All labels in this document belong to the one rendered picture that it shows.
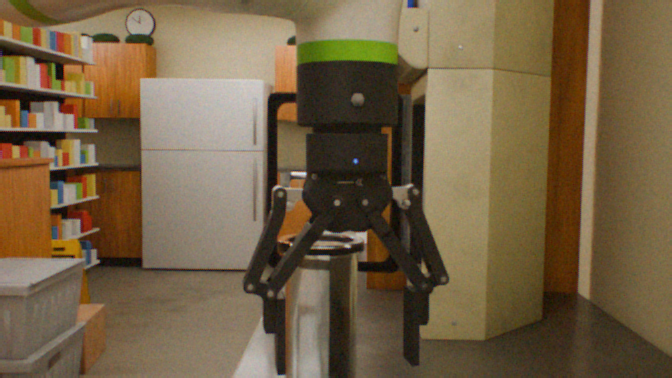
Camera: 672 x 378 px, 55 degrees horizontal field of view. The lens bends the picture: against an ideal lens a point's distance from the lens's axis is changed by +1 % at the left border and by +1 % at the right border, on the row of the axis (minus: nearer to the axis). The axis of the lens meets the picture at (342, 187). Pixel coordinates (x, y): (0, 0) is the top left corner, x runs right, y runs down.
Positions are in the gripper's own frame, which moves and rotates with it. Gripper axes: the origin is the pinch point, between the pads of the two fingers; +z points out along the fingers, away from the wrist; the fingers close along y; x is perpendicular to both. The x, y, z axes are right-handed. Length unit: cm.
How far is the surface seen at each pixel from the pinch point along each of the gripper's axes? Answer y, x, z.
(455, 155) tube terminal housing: -28, -47, -17
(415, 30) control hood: -21, -48, -38
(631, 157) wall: -69, -59, -16
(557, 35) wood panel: -63, -78, -43
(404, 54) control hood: -20, -49, -34
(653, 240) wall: -67, -48, -1
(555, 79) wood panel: -63, -78, -33
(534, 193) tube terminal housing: -47, -54, -10
